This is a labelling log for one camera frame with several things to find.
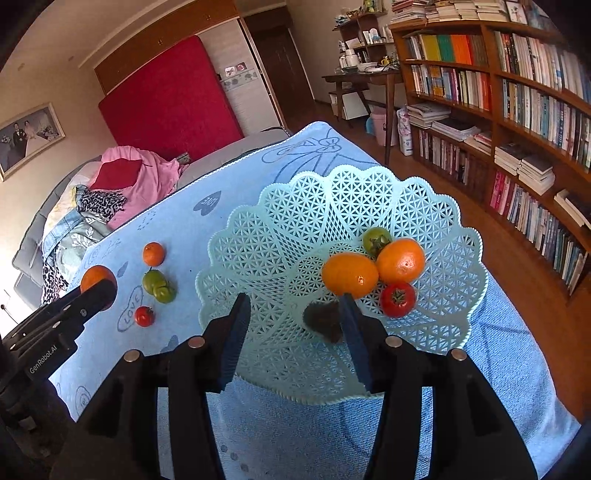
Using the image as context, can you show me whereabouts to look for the wooden desk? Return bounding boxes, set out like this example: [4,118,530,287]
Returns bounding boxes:
[322,69,402,167]

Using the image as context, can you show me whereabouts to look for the oval orange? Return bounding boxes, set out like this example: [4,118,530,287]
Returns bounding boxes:
[322,252,380,299]

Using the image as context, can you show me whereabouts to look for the wooden bookshelf with books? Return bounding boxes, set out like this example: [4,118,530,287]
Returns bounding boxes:
[387,1,590,294]

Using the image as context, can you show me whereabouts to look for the grey bed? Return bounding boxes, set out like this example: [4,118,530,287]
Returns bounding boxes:
[12,127,290,308]

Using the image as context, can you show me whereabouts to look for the green tomato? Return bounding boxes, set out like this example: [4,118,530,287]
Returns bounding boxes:
[142,269,167,296]
[152,282,176,304]
[363,227,393,258]

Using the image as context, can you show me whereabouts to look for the dark purple wrinkled fruit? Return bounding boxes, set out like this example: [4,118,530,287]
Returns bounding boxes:
[303,301,342,344]

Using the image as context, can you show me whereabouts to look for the small red tomato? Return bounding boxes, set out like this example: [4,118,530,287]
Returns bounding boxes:
[134,306,155,328]

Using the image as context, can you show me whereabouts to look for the small desk shelf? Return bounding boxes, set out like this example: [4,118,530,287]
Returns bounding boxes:
[332,1,394,63]

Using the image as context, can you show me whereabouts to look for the light blue lattice basket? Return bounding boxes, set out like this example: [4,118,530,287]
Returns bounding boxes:
[195,165,488,405]

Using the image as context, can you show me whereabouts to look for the bumpy mandarin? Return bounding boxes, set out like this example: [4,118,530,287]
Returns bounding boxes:
[80,265,117,310]

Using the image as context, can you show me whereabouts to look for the pink waste bin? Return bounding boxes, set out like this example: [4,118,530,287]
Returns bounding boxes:
[370,107,398,147]

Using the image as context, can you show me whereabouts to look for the framed wedding photo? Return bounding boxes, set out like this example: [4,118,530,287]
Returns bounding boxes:
[0,102,66,181]

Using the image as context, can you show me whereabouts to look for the blue patterned towel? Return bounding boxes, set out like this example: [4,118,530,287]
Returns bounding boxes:
[52,122,580,479]

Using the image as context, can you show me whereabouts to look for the red upright mattress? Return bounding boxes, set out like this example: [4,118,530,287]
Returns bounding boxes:
[98,35,243,161]

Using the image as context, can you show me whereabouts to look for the pile of clothes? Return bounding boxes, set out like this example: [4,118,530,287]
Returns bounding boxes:
[41,146,184,304]

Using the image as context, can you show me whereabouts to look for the dark wooden door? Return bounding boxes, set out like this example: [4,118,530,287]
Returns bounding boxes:
[245,6,315,131]

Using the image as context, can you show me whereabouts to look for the large red tomato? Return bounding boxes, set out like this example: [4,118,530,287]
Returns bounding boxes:
[380,280,417,318]

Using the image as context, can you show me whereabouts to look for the small mandarin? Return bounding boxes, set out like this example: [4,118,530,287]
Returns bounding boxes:
[142,242,166,267]

